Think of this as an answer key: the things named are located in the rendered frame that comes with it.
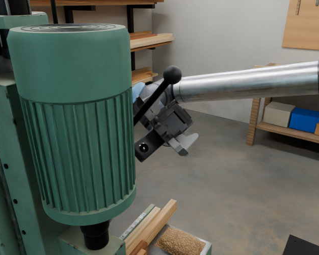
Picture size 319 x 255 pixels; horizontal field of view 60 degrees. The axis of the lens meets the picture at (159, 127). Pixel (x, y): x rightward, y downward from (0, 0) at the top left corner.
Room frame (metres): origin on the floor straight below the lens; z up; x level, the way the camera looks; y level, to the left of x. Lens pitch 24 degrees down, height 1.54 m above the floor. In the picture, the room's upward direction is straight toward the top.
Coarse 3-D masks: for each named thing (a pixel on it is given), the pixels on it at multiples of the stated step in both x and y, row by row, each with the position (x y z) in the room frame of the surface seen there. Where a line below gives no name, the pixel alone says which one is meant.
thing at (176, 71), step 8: (168, 72) 0.50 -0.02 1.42; (176, 72) 0.50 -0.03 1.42; (168, 80) 0.50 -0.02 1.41; (176, 80) 0.50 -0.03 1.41; (160, 88) 0.52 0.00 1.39; (152, 96) 0.52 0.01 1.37; (144, 104) 0.54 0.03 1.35; (152, 104) 0.53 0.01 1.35; (144, 112) 0.54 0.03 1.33; (136, 120) 0.55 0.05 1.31
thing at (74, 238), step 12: (72, 228) 0.48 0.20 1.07; (60, 240) 0.45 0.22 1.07; (72, 240) 0.45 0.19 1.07; (84, 240) 0.45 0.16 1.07; (120, 240) 0.45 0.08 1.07; (60, 252) 0.45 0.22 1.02; (72, 252) 0.43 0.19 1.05; (84, 252) 0.41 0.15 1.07; (96, 252) 0.41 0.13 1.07; (108, 252) 0.41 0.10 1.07; (120, 252) 0.43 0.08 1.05
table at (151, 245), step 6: (162, 228) 0.65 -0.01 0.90; (162, 234) 0.63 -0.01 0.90; (156, 240) 0.61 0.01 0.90; (204, 240) 0.61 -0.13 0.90; (150, 246) 0.58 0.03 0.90; (156, 246) 0.58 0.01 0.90; (210, 246) 0.59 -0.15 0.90; (150, 252) 0.56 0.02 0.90; (156, 252) 0.56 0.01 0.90; (162, 252) 0.56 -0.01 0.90; (168, 252) 0.56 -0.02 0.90; (204, 252) 0.56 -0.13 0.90; (210, 252) 0.59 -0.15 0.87
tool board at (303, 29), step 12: (300, 0) 3.28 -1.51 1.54; (312, 0) 3.22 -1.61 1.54; (288, 12) 3.35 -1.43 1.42; (300, 12) 3.28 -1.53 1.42; (312, 12) 3.21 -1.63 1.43; (288, 24) 3.34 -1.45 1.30; (300, 24) 3.27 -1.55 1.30; (312, 24) 3.20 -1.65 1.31; (288, 36) 3.32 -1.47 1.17; (300, 36) 3.25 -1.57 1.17; (312, 36) 3.18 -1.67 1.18; (312, 48) 3.17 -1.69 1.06
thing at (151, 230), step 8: (168, 208) 0.70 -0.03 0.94; (160, 216) 0.66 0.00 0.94; (168, 216) 0.69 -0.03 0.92; (152, 224) 0.63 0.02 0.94; (160, 224) 0.65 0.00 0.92; (144, 232) 0.60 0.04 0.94; (152, 232) 0.61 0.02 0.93; (136, 240) 0.57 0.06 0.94; (144, 240) 0.57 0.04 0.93; (128, 248) 0.54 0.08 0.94
